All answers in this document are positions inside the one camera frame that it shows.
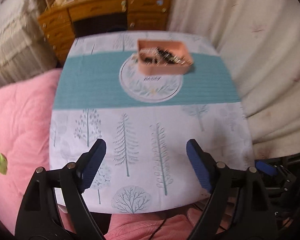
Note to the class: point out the pink quilted blanket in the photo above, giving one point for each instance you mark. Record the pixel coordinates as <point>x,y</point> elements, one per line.
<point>25,114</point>

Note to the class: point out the teal tree-print tablecloth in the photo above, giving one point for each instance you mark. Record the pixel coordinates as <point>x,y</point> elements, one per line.
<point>145,121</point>

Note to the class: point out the white lace-covered cabinet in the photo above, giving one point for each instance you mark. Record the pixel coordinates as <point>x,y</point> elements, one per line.
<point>24,53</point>

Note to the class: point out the cream floral curtain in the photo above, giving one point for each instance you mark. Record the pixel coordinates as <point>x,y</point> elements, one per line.
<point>259,41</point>

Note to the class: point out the pink jewelry tray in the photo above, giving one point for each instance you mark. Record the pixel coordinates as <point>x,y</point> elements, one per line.
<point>163,57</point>

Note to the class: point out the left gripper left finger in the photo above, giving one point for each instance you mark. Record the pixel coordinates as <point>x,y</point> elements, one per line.
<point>39,217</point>

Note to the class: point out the wooden desk with drawers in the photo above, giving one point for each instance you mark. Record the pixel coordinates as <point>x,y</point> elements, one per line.
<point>62,24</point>

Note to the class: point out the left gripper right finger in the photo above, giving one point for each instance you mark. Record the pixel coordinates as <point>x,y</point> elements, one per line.
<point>253,216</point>

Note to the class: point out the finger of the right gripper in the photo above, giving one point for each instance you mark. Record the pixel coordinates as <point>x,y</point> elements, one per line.
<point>265,168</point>

